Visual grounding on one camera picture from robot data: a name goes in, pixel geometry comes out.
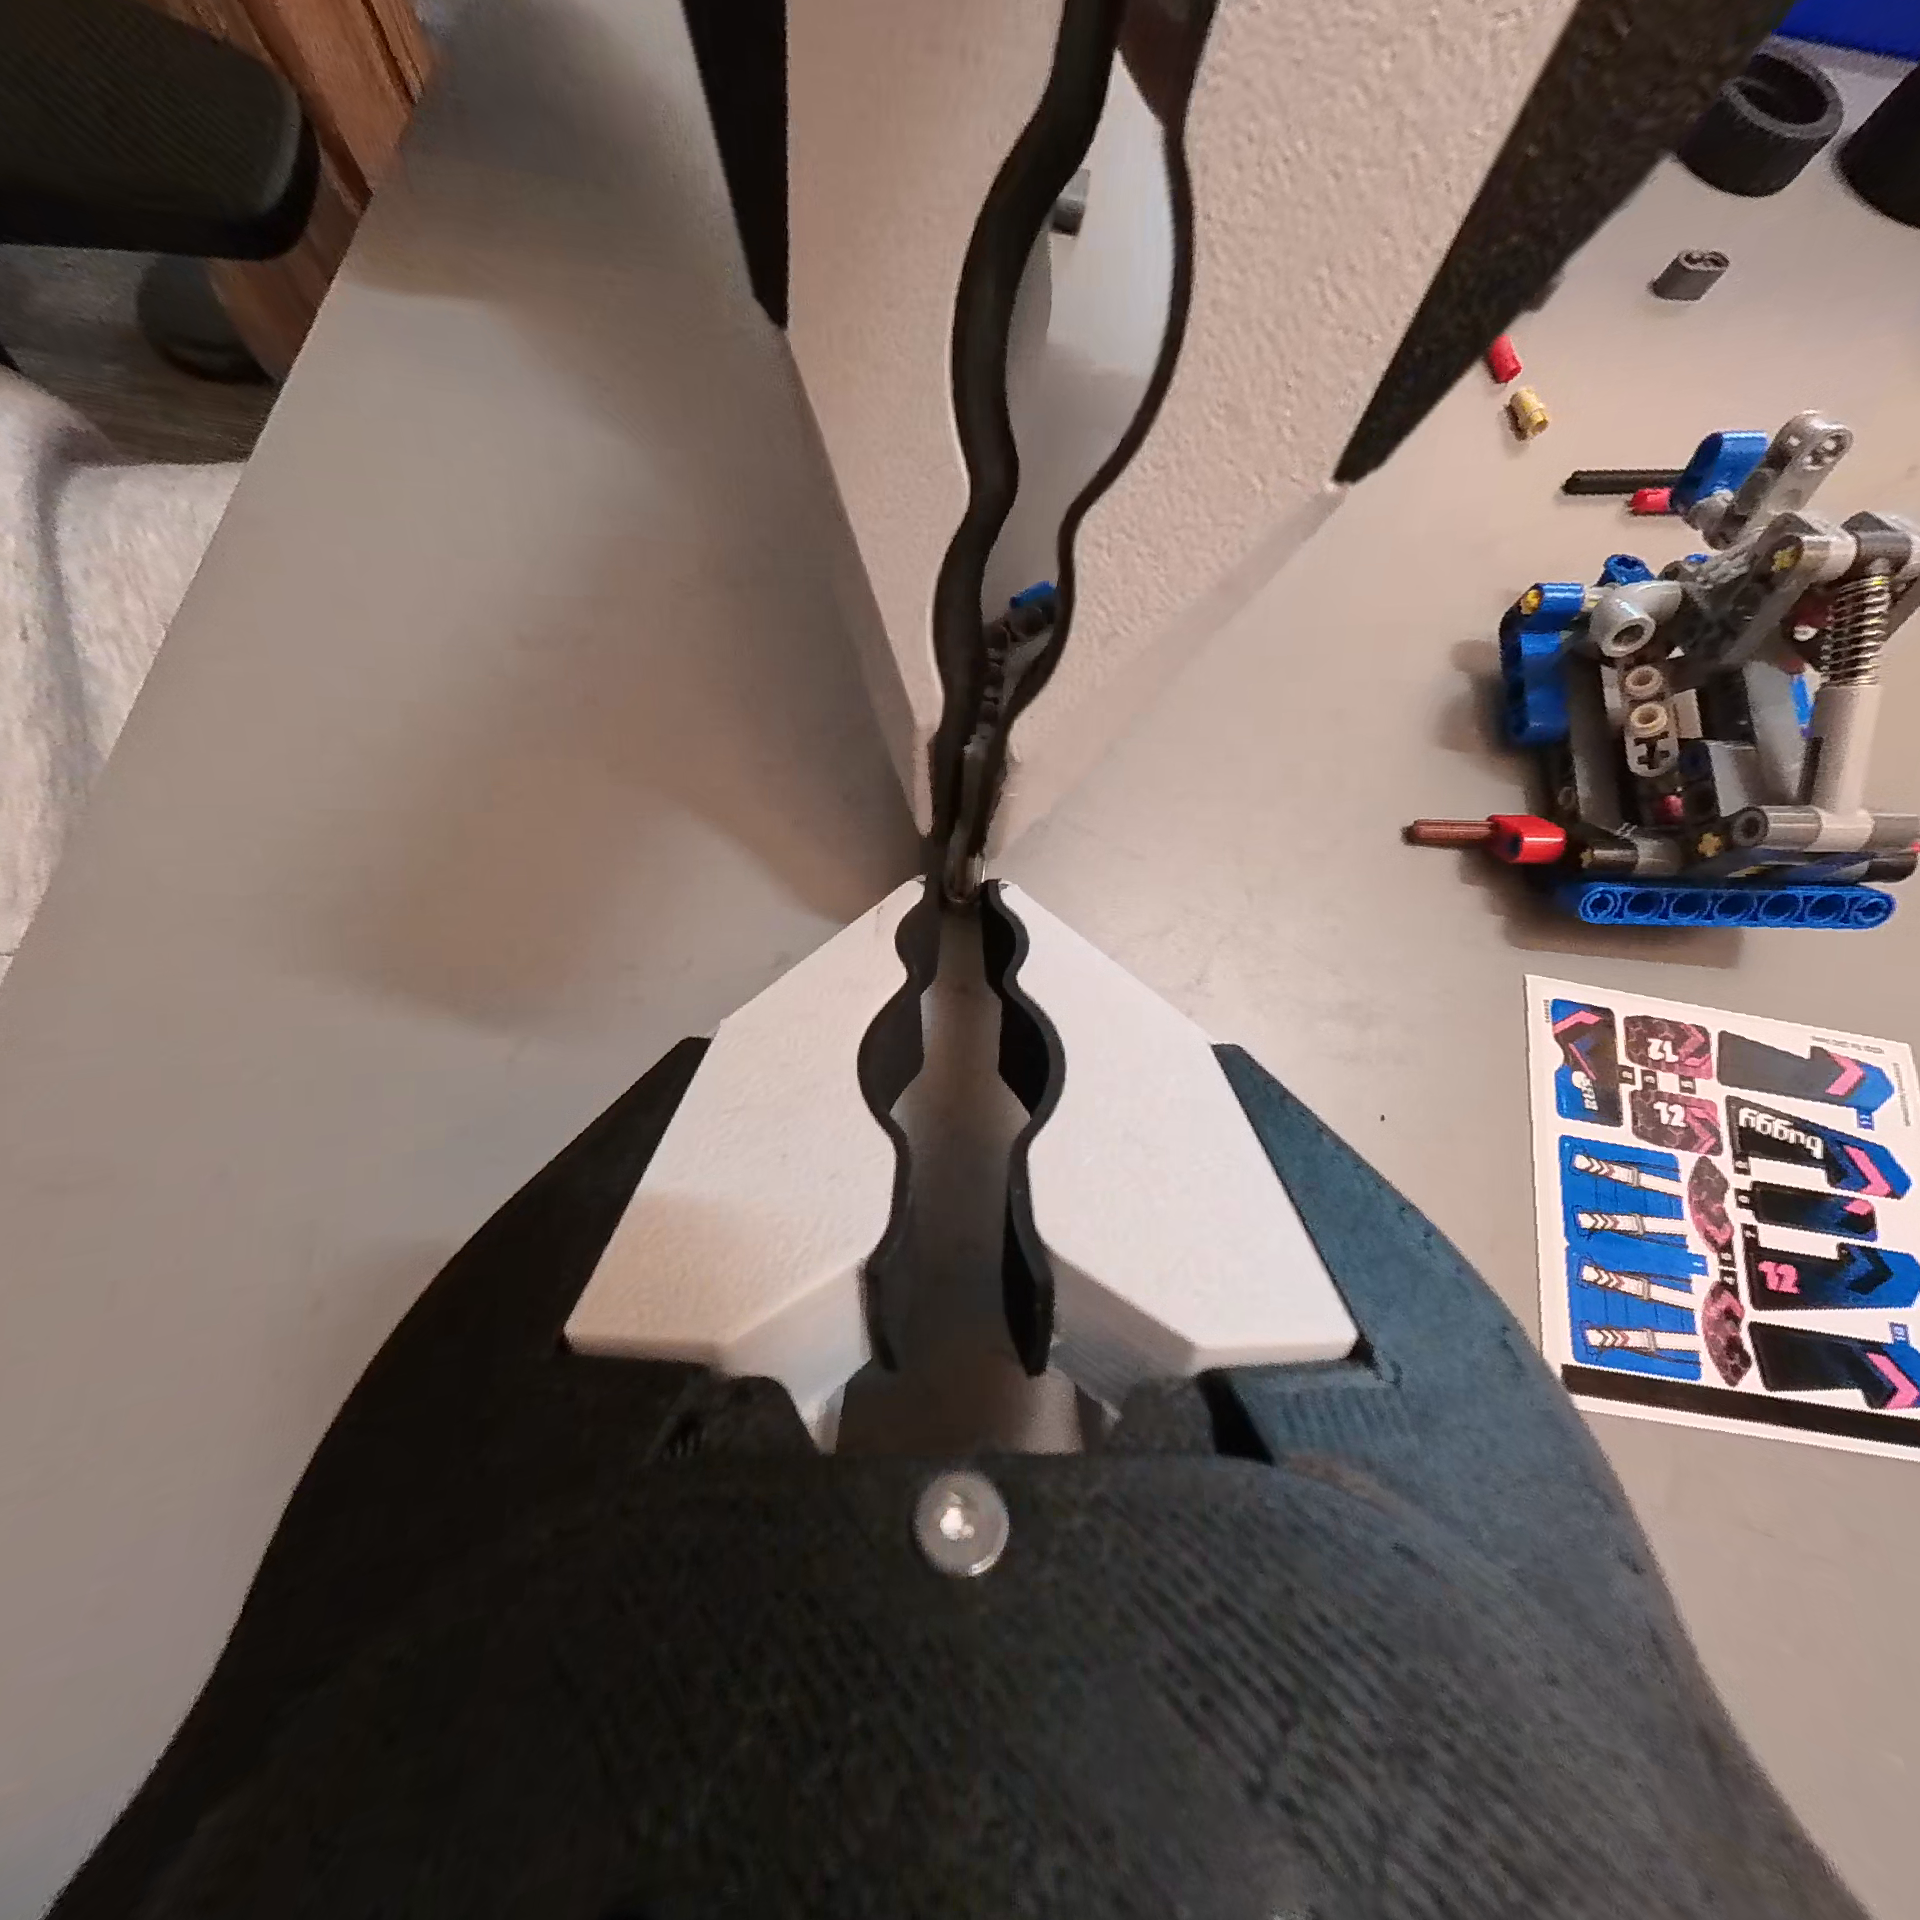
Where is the toy buggy chassis assembly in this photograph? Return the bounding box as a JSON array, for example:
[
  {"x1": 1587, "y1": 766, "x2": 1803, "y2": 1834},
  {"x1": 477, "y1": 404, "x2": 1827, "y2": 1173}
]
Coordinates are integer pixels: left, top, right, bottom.
[{"x1": 1400, "y1": 411, "x2": 1920, "y2": 932}]

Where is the dark grey angled beam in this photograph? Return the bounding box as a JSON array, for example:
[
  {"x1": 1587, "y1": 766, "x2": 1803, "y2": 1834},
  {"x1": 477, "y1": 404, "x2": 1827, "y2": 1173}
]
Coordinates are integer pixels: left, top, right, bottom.
[{"x1": 967, "y1": 597, "x2": 1064, "y2": 842}]

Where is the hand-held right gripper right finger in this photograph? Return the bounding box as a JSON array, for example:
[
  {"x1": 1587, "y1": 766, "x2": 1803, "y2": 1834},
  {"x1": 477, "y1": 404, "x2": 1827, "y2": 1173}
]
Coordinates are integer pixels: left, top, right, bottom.
[{"x1": 978, "y1": 883, "x2": 1360, "y2": 1375}]

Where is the brown wooden cabinet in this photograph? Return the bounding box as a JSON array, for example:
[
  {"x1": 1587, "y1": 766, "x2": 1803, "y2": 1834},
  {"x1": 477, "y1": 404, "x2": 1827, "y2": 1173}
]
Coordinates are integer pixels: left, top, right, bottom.
[{"x1": 181, "y1": 0, "x2": 441, "y2": 219}]

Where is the blue and pink sticker sheet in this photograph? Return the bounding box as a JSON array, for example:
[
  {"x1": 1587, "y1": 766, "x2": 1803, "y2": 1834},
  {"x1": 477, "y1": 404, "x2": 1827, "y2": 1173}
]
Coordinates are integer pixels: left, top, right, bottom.
[{"x1": 1519, "y1": 974, "x2": 1920, "y2": 1463}]

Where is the black office chair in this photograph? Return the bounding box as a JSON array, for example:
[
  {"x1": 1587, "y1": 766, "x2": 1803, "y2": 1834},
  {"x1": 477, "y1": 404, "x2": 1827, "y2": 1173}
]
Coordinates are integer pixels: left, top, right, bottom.
[{"x1": 0, "y1": 0, "x2": 326, "y2": 383}]

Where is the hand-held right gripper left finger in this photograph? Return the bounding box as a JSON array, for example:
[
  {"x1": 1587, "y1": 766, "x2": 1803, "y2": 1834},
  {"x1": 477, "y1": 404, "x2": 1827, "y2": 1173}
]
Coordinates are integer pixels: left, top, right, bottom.
[{"x1": 563, "y1": 878, "x2": 941, "y2": 1375}]

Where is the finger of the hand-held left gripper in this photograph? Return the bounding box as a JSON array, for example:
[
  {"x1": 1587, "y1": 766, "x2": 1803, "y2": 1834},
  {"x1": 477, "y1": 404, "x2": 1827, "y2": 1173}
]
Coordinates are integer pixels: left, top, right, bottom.
[
  {"x1": 784, "y1": 0, "x2": 1113, "y2": 842},
  {"x1": 967, "y1": 0, "x2": 1585, "y2": 852}
]

